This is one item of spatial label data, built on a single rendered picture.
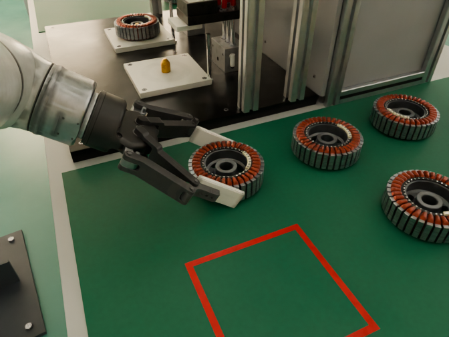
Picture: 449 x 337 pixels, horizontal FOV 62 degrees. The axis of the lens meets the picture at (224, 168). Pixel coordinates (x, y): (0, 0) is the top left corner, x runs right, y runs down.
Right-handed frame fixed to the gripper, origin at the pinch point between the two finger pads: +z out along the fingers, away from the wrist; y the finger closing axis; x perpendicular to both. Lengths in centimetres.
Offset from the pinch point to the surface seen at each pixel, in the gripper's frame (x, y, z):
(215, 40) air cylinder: 4.9, -37.7, -1.5
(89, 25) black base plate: -17, -67, -28
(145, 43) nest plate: -7, -49, -14
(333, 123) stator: 10.6, -8.9, 16.2
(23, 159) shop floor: -112, -108, -39
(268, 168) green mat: 1.7, -2.1, 7.3
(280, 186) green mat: 2.3, 2.3, 8.3
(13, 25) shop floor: -149, -309, -102
